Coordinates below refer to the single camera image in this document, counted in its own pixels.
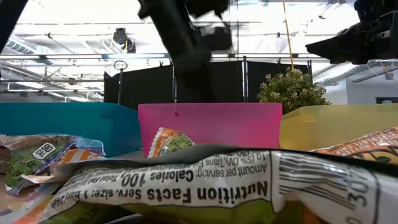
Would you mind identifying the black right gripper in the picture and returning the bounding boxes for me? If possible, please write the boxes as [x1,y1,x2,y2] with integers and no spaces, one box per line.
[305,11,398,65]

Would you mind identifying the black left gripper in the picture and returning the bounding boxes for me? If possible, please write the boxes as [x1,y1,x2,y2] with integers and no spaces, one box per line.
[169,29,219,104]

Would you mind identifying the green orange wrapper granola bar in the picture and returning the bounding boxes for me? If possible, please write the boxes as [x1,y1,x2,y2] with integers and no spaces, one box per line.
[42,143,398,224]
[310,125,398,166]
[147,126,196,159]

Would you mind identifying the blue wrapper granola bar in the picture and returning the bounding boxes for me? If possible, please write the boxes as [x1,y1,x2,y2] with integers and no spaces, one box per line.
[73,136,106,157]

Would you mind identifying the green ninety calorie granola bar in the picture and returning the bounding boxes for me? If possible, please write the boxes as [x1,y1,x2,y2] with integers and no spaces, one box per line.
[0,133,82,196]

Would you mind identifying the orange white wrapper granola bar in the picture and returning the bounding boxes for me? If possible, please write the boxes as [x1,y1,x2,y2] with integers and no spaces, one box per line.
[20,148,105,185]

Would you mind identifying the pastel wrapper granola bar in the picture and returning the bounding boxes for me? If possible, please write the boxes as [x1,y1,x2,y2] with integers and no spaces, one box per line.
[0,182,68,224]

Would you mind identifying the pink translucent plastic bin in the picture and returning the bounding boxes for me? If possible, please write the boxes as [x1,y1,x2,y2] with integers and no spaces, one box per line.
[137,102,283,158]

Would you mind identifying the black backdrop panel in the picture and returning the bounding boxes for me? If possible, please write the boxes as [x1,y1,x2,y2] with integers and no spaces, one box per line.
[103,60,313,110]

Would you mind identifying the green artificial potted plant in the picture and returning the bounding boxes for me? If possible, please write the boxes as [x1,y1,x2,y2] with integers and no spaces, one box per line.
[257,67,331,115]

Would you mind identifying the yellow translucent plastic bin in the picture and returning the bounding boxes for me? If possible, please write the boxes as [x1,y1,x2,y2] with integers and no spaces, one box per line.
[279,104,398,152]

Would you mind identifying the blue plastic bin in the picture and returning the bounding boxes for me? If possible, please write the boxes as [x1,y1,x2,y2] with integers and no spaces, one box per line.
[0,102,142,158]

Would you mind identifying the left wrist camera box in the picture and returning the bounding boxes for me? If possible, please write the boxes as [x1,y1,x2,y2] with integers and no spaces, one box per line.
[193,22,233,51]

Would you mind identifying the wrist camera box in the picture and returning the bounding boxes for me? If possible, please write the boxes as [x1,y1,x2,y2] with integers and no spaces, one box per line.
[354,0,398,23]
[193,22,233,51]

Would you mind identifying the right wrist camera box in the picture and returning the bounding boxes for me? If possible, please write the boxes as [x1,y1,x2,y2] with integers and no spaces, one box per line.
[354,0,398,23]

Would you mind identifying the yellow hanging cable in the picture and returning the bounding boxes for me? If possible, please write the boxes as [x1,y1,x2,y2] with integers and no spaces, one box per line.
[281,0,295,70]

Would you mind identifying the black pole with ring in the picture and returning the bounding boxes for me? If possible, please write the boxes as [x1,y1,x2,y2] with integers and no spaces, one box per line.
[113,60,129,105]

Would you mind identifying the overhead camera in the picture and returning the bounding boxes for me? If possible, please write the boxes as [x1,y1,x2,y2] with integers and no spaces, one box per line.
[112,27,137,54]

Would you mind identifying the overhead metal frame rail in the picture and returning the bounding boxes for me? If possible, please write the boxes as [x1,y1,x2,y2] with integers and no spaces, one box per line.
[0,52,330,60]

